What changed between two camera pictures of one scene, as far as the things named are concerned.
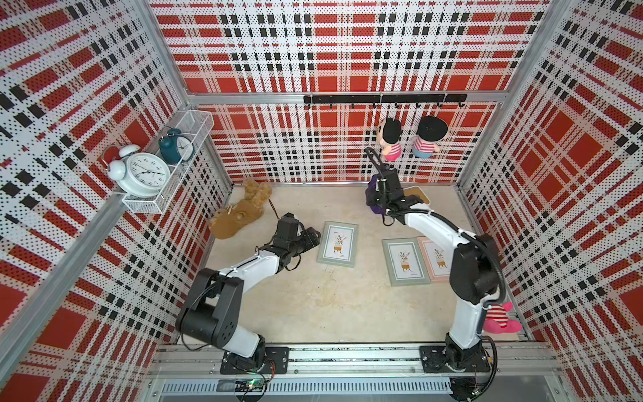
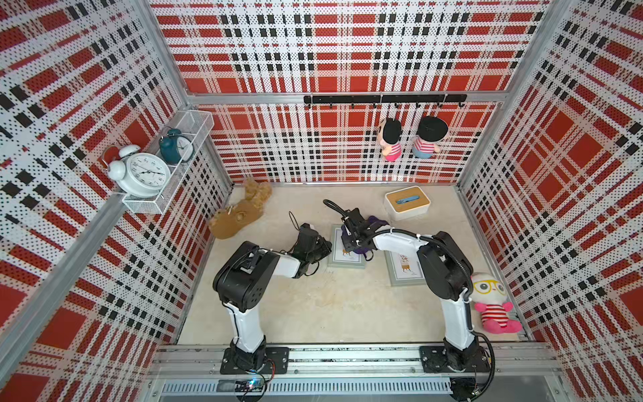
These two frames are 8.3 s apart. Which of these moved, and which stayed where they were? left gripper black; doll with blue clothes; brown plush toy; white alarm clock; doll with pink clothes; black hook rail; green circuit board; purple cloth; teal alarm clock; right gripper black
Moved: left gripper black; right gripper black; purple cloth
Stayed: teal alarm clock; black hook rail; brown plush toy; doll with pink clothes; green circuit board; white alarm clock; doll with blue clothes
